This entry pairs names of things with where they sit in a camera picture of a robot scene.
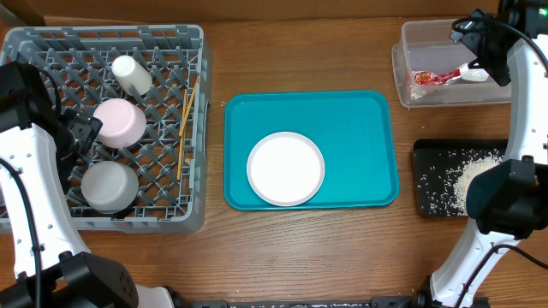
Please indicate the black plastic tray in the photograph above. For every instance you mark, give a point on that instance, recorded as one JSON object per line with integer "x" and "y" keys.
{"x": 436, "y": 171}

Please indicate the grey metal bowl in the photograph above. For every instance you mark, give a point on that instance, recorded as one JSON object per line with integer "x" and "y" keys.
{"x": 109, "y": 187}

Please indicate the pile of rice grains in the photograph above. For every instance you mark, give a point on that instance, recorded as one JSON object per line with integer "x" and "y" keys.
{"x": 466, "y": 179}

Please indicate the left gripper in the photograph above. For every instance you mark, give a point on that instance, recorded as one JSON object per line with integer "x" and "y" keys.
{"x": 88, "y": 127}

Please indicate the teal serving tray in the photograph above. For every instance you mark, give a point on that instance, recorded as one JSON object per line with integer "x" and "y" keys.
{"x": 351, "y": 128}

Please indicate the small white bowl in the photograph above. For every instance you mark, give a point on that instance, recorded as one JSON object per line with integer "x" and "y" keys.
{"x": 123, "y": 123}

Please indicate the large white dinner plate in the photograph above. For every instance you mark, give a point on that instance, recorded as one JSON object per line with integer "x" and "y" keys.
{"x": 285, "y": 169}

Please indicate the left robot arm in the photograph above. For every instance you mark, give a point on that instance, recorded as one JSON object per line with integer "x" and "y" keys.
{"x": 40, "y": 145}

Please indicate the white tissue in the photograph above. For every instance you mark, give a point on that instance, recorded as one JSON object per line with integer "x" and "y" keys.
{"x": 473, "y": 74}

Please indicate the clear plastic container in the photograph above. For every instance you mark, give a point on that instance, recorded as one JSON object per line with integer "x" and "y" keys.
{"x": 427, "y": 32}

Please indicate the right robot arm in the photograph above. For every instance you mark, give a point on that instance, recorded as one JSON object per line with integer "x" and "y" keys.
{"x": 506, "y": 203}

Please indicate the grey plastic dish rack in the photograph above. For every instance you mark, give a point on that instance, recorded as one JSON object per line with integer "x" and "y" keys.
{"x": 78, "y": 61}

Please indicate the red snack wrapper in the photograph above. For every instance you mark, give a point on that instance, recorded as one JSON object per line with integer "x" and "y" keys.
{"x": 423, "y": 79}

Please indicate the white cup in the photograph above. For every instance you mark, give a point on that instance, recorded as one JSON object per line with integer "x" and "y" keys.
{"x": 129, "y": 73}

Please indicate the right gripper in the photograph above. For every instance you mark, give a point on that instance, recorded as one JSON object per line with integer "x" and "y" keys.
{"x": 472, "y": 38}

